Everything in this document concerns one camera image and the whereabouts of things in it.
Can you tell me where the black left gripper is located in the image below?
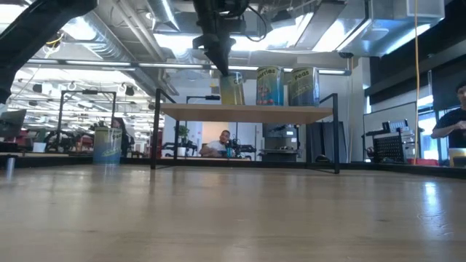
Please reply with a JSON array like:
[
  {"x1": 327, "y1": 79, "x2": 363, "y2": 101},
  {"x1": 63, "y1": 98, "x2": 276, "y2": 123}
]
[{"x1": 191, "y1": 0, "x2": 242, "y2": 77}]

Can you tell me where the corn can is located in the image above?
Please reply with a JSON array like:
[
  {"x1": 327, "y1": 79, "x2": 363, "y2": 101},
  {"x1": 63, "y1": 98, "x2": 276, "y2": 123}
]
[{"x1": 219, "y1": 71, "x2": 245, "y2": 106}]

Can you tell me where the blue cherries can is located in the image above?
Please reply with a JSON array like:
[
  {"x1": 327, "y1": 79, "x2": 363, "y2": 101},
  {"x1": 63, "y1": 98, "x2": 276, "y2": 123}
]
[{"x1": 256, "y1": 65, "x2": 285, "y2": 106}]

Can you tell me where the blue peas can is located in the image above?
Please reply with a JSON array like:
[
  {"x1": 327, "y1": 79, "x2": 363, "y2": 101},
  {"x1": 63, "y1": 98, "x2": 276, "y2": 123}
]
[
  {"x1": 287, "y1": 66, "x2": 320, "y2": 107},
  {"x1": 93, "y1": 127, "x2": 124, "y2": 165}
]

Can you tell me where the black background rig bar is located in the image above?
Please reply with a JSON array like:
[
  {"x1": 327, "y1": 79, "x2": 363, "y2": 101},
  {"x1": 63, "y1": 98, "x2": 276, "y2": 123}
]
[{"x1": 185, "y1": 94, "x2": 222, "y2": 105}]

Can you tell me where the person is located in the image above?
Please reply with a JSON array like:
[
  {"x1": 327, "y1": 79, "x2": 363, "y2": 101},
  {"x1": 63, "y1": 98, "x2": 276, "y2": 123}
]
[
  {"x1": 199, "y1": 130, "x2": 234, "y2": 158},
  {"x1": 111, "y1": 116, "x2": 135, "y2": 158},
  {"x1": 431, "y1": 79, "x2": 466, "y2": 149}
]

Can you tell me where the black machine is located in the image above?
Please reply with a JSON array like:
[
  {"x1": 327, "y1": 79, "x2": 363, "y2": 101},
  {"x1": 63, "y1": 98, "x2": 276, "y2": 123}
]
[{"x1": 261, "y1": 122, "x2": 303, "y2": 163}]

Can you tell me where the potted plant in white pot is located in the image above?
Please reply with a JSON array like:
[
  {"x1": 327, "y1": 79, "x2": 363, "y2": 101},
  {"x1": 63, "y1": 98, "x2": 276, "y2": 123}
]
[{"x1": 175, "y1": 124, "x2": 190, "y2": 157}]

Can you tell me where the long silver light bar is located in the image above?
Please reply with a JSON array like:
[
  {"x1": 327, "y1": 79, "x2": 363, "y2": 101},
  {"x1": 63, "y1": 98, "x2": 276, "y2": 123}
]
[{"x1": 27, "y1": 57, "x2": 352, "y2": 76}]

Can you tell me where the black pegboard rack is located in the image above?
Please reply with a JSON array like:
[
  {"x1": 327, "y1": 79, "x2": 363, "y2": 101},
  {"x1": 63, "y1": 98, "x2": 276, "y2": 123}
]
[{"x1": 362, "y1": 119, "x2": 425, "y2": 164}]

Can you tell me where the dark computer monitor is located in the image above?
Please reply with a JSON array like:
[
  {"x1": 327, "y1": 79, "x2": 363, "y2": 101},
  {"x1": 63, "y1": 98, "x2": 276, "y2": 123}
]
[{"x1": 0, "y1": 108, "x2": 28, "y2": 138}]

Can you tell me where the red bin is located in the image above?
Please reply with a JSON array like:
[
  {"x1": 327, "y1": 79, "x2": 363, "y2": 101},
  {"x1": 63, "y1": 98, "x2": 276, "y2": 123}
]
[{"x1": 406, "y1": 157, "x2": 440, "y2": 167}]

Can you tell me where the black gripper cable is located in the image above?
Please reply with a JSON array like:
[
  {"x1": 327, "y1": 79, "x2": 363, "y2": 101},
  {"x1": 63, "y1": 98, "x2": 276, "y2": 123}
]
[{"x1": 244, "y1": 5, "x2": 269, "y2": 43}]

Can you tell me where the wooden shelf with black frame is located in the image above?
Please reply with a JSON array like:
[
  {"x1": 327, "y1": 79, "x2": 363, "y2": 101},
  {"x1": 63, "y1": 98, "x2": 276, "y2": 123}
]
[{"x1": 150, "y1": 88, "x2": 341, "y2": 175}]

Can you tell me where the silver spiral ventilation duct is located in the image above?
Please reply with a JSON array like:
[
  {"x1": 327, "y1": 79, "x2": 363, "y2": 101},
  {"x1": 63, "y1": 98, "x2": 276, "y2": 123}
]
[{"x1": 61, "y1": 10, "x2": 175, "y2": 96}]

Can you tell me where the black metal rig frame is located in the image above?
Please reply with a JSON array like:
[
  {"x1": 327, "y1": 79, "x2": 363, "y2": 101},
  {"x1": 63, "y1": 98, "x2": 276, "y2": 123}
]
[{"x1": 57, "y1": 90, "x2": 117, "y2": 152}]

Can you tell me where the rectangular metal air duct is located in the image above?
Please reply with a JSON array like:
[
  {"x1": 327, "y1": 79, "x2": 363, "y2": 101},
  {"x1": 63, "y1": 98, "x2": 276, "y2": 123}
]
[{"x1": 334, "y1": 0, "x2": 446, "y2": 58}]

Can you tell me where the black ceiling cable reel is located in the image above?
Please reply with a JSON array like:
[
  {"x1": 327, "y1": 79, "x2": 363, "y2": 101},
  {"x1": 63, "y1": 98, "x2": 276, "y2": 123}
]
[{"x1": 45, "y1": 31, "x2": 66, "y2": 48}]

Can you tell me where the grey metal post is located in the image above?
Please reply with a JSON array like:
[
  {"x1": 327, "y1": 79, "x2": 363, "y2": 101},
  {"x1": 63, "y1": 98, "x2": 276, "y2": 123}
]
[{"x1": 5, "y1": 155, "x2": 16, "y2": 180}]

